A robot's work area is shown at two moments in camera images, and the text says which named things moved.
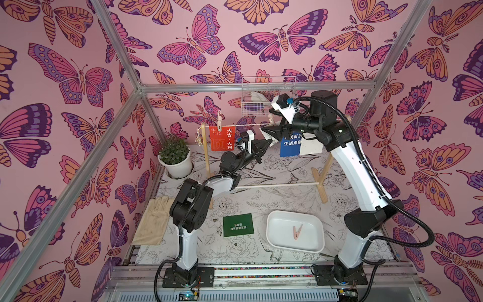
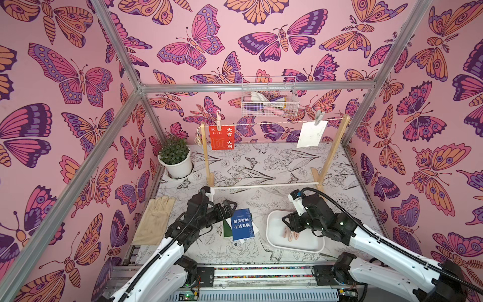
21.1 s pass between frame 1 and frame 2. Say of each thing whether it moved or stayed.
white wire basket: stayed
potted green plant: stayed
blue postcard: moved
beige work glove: stayed
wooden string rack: stayed
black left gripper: moved
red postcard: stayed
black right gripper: moved
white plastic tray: stayed
